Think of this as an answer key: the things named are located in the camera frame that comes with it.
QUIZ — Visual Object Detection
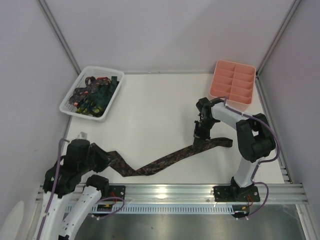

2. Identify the pink divided organizer tray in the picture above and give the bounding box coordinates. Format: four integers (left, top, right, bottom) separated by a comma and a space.
208, 59, 256, 112

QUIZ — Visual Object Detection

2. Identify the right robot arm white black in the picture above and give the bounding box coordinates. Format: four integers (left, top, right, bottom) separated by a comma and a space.
193, 97, 277, 202

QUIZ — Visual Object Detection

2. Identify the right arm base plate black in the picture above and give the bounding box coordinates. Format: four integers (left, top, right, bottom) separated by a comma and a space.
213, 185, 261, 203

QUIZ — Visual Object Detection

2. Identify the dark green tie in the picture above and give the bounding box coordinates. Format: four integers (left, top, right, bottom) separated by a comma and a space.
88, 76, 120, 118

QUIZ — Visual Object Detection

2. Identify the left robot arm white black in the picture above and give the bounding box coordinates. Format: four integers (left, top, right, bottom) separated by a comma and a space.
33, 139, 115, 240

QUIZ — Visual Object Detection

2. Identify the dark brown floral tie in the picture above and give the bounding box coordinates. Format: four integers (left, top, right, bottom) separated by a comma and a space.
109, 137, 233, 177

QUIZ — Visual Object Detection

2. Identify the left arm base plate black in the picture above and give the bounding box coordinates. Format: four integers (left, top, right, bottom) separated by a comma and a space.
81, 183, 127, 202

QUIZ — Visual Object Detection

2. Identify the navy tie with red dots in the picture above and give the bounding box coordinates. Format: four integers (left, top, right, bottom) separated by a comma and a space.
68, 76, 111, 107

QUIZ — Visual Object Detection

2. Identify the aluminium mounting rail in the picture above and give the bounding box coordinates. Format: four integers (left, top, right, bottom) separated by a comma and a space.
34, 182, 310, 203

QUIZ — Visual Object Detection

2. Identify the left aluminium corner post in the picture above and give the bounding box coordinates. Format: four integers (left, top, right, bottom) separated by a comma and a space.
36, 0, 81, 74

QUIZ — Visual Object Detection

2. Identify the white plastic basket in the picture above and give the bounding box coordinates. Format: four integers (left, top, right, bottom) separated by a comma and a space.
59, 66, 125, 122

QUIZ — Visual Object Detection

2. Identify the aluminium corner post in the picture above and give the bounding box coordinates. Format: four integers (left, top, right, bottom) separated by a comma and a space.
36, 0, 81, 74
256, 0, 301, 76

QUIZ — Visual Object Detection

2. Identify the right aluminium corner post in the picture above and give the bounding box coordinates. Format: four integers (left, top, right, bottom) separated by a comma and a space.
256, 0, 301, 76

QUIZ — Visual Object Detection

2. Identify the white slotted cable duct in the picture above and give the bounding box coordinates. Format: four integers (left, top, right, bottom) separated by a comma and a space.
46, 204, 251, 215

